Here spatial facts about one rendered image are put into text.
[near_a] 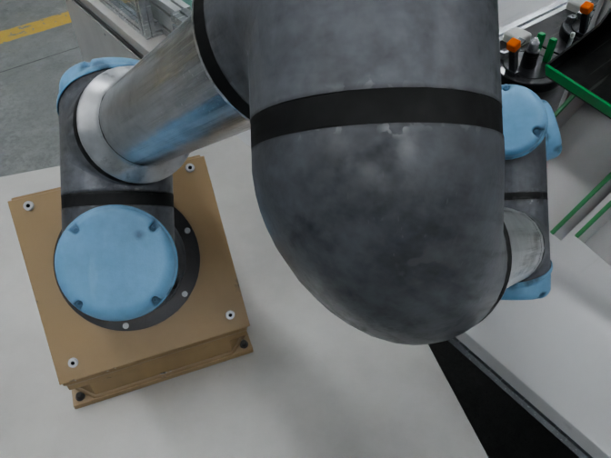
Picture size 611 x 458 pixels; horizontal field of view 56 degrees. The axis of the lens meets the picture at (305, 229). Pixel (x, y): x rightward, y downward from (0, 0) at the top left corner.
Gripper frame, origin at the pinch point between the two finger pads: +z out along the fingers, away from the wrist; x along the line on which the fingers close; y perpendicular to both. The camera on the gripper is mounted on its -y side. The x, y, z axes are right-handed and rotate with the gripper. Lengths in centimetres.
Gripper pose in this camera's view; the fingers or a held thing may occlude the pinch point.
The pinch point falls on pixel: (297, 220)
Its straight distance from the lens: 81.6
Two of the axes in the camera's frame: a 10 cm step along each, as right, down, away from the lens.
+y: -4.0, -7.7, -5.0
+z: -9.1, 2.7, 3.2
